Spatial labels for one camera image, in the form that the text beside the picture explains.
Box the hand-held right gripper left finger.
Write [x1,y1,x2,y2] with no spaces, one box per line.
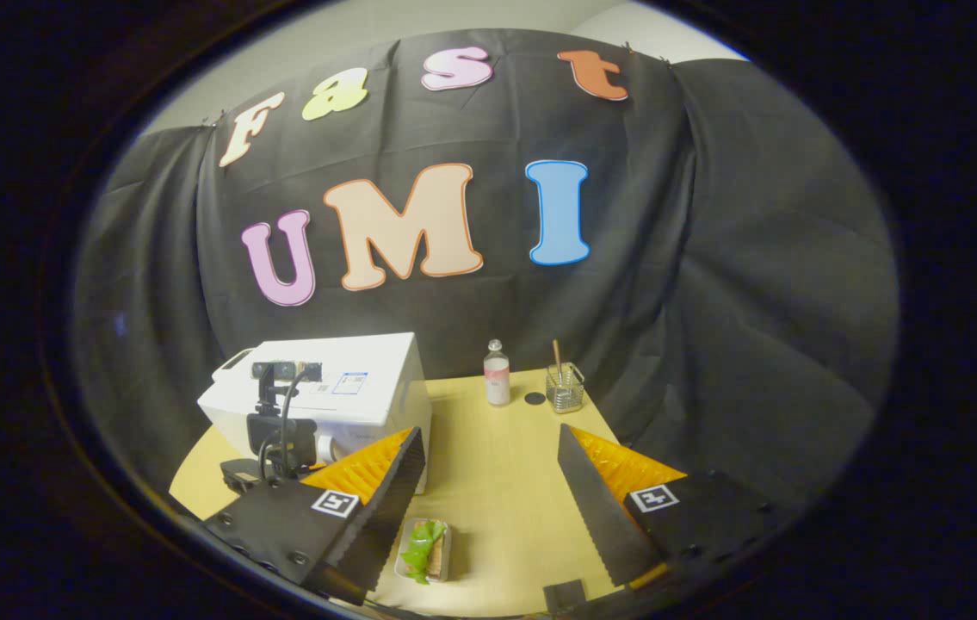
[200,426,427,606]

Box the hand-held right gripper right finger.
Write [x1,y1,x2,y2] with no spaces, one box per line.
[557,424,799,604]

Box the lettuce sandwich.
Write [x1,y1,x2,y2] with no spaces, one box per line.
[400,519,448,586]

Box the white microwave oven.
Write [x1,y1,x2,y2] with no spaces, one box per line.
[197,332,433,496]

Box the white plastic tray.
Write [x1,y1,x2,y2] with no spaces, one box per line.
[395,518,453,585]

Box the white toaster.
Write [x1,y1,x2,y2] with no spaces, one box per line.
[211,348,257,384]

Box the clear glass jar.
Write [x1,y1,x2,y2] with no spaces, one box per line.
[546,362,585,414]

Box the clear bottle with pink label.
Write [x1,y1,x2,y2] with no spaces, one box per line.
[484,338,512,407]

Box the black backdrop cloth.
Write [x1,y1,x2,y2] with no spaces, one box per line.
[71,28,900,518]

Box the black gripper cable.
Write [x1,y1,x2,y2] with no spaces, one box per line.
[257,366,323,481]

